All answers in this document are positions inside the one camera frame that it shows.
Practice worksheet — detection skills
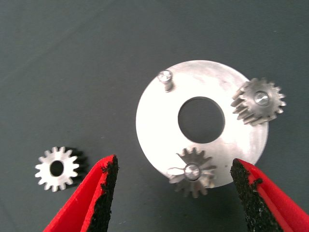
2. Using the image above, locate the white round base plate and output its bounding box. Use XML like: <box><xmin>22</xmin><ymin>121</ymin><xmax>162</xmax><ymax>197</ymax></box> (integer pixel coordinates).
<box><xmin>135</xmin><ymin>59</ymin><xmax>269</xmax><ymax>188</ymax></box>

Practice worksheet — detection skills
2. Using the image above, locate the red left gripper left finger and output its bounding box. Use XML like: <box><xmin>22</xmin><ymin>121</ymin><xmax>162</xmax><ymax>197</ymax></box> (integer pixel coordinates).
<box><xmin>43</xmin><ymin>154</ymin><xmax>119</xmax><ymax>232</ymax></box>

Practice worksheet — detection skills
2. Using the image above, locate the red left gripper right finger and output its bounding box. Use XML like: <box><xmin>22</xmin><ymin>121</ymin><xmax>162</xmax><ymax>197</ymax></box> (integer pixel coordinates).
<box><xmin>230</xmin><ymin>158</ymin><xmax>309</xmax><ymax>232</ymax></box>

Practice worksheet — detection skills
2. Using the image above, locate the dark grey table cloth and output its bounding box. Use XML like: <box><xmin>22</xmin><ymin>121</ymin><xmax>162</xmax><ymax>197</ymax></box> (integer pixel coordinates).
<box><xmin>0</xmin><ymin>0</ymin><xmax>309</xmax><ymax>232</ymax></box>

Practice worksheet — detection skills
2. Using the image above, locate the white gear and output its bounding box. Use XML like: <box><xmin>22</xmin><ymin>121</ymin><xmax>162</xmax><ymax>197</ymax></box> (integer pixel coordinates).
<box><xmin>230</xmin><ymin>77</ymin><xmax>287</xmax><ymax>127</ymax></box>
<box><xmin>34</xmin><ymin>145</ymin><xmax>89</xmax><ymax>193</ymax></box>
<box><xmin>168</xmin><ymin>147</ymin><xmax>217</xmax><ymax>199</ymax></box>

